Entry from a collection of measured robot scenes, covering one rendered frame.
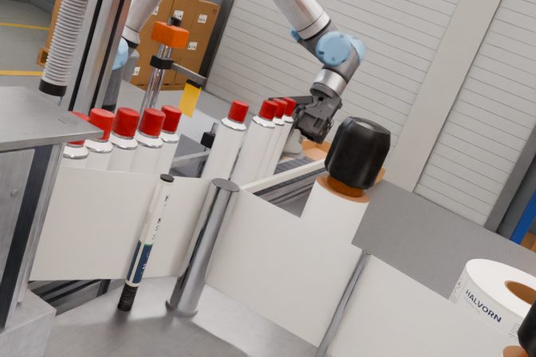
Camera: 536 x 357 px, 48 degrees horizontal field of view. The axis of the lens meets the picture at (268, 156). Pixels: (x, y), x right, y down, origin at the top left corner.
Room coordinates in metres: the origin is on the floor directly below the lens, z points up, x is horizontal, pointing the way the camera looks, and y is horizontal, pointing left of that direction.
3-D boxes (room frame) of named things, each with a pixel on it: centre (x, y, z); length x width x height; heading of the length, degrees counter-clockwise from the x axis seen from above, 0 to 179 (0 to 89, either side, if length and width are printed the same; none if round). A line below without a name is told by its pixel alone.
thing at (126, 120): (0.82, 0.21, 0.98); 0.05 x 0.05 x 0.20
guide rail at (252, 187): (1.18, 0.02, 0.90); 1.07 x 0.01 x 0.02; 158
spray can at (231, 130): (1.13, 0.08, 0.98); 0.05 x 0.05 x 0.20
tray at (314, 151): (1.85, -0.20, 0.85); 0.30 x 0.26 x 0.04; 158
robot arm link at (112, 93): (1.23, 0.41, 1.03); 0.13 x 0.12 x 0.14; 17
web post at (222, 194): (0.72, 0.04, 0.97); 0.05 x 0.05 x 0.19
